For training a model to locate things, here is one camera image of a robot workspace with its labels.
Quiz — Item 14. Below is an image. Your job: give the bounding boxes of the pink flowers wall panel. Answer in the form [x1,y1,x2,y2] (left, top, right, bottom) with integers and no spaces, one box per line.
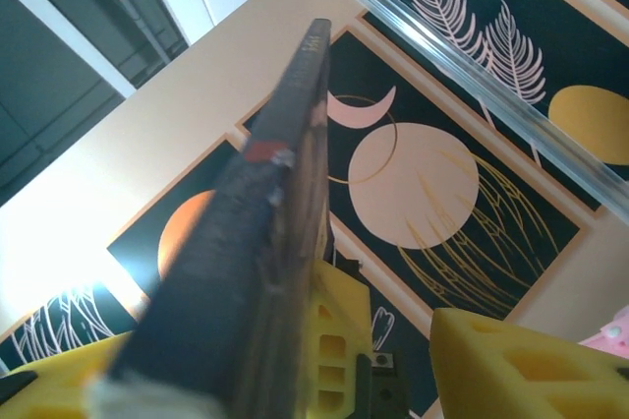
[331,221,443,419]

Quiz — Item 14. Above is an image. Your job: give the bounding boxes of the pink backpack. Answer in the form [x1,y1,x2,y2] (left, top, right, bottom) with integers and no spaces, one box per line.
[577,304,629,357]

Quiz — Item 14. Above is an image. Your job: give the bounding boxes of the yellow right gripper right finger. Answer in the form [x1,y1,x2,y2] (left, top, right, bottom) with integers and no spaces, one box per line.
[429,307,629,419]

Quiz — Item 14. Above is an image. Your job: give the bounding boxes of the dark blue book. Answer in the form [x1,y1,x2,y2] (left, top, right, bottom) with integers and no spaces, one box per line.
[83,18,340,419]

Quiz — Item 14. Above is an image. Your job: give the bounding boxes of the beige circle gold lines panel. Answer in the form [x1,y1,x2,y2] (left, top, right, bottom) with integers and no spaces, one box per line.
[323,28,586,336]

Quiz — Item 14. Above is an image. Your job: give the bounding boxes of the aluminium frame post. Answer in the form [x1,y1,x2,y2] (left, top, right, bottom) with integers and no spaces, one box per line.
[299,0,629,228]

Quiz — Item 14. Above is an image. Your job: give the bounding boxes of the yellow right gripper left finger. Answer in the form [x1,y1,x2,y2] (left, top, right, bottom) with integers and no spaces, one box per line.
[0,332,137,419]

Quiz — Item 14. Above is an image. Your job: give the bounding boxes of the gold circle leaves wall panel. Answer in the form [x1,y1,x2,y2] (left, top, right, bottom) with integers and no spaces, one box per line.
[106,138,247,302]

